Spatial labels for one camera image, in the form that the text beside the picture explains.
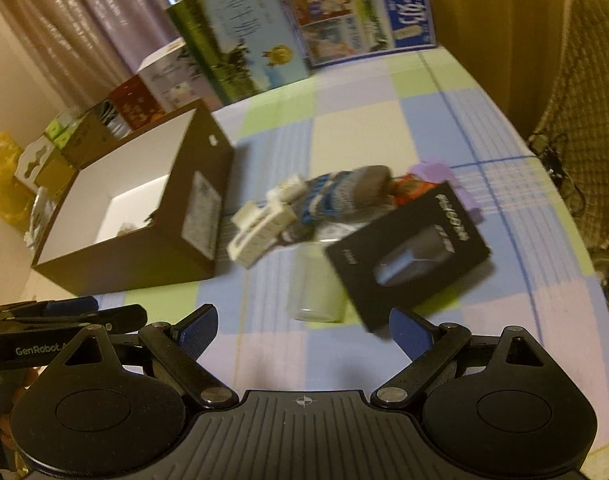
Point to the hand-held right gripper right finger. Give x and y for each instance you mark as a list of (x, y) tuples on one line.
[(409, 332)]

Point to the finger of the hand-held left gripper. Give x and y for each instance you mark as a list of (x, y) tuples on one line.
[(127, 317), (69, 305)]

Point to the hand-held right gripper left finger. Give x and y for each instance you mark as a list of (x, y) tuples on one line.
[(199, 329)]

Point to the black mouse package box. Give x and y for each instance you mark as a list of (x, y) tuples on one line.
[(409, 260)]

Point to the brown cardboard box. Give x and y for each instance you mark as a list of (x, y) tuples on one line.
[(184, 240)]

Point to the white pill bottle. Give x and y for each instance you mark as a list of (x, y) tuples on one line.
[(317, 290)]

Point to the white plastic clip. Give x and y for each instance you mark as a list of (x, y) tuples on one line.
[(262, 232)]

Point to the red snack packet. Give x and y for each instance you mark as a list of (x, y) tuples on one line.
[(409, 190)]

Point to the purple plastic case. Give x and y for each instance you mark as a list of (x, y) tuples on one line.
[(434, 170)]

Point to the clear plastic container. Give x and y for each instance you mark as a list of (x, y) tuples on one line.
[(334, 232)]

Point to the yellow plastic bag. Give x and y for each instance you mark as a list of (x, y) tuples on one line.
[(2, 175)]

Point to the white cardboard insert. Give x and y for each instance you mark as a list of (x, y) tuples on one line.
[(34, 162)]

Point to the striped knit sock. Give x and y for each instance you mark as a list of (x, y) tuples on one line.
[(344, 195)]

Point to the small plain cardboard box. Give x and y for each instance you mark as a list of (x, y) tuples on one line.
[(87, 140)]

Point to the green white small box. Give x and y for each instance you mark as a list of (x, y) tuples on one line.
[(62, 127)]

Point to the black white striped box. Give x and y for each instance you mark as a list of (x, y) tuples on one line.
[(109, 115)]

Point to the brown red product box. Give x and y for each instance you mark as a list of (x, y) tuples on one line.
[(134, 105)]

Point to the white product box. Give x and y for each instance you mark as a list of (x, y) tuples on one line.
[(169, 75)]

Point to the beige curtain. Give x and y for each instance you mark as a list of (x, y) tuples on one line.
[(84, 20)]

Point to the green milk carton box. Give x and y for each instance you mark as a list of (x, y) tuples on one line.
[(234, 45)]

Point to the checkered chair cushion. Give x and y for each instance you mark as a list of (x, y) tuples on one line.
[(589, 110)]

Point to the blue milk carton box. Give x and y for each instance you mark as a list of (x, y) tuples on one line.
[(359, 10)]

